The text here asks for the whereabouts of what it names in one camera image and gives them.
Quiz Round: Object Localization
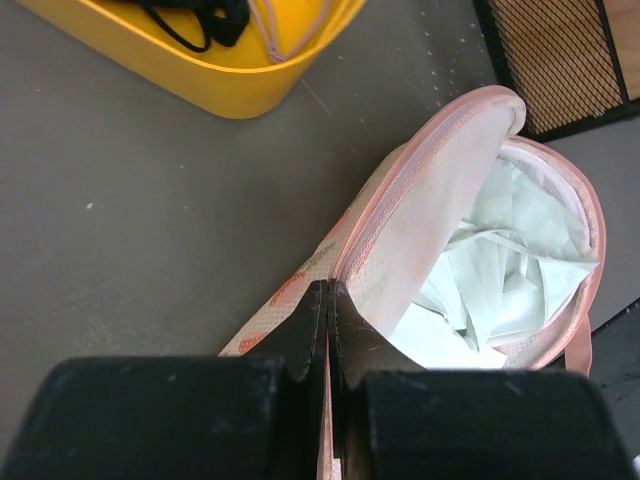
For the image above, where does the pale mint green bra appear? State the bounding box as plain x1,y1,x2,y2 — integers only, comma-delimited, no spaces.
389,158,598,369

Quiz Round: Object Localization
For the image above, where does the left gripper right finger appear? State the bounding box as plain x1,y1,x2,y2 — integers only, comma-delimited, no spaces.
327,280,636,479

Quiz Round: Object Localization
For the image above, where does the floral mesh laundry bag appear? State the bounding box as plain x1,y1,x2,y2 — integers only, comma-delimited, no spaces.
224,86,606,479

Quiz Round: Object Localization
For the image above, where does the pink satin bra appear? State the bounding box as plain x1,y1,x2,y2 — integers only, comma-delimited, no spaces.
248,0,332,64

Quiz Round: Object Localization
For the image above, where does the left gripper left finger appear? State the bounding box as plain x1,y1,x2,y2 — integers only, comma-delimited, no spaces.
1,281,325,479

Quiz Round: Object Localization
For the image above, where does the black bra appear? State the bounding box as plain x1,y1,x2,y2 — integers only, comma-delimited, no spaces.
133,0,250,53

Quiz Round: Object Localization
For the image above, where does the yellow plastic basket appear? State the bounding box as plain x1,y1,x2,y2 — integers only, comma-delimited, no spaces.
22,1,364,120

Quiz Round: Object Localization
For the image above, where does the wire and wood shelf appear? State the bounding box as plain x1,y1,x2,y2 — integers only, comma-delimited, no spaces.
472,0,640,144

